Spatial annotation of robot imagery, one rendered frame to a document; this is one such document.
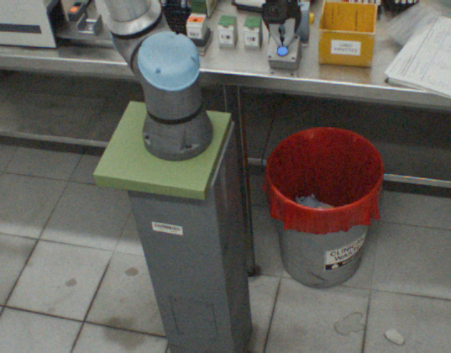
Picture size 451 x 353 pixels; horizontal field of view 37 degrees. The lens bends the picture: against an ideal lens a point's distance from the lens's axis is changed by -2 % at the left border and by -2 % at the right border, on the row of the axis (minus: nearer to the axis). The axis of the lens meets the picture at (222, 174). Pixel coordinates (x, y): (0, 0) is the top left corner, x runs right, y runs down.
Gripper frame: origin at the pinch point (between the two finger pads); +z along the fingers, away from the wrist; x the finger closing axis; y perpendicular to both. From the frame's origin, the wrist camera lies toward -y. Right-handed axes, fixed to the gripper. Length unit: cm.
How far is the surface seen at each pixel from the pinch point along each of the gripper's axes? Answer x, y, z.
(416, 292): -42, 4, 96
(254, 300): 10, -8, 96
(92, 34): 50, 3, 3
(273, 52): 2.2, -0.5, 2.2
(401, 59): -27.8, 7.5, 6.7
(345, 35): -14.2, 4.5, -0.8
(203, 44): 21.3, 5.7, 6.0
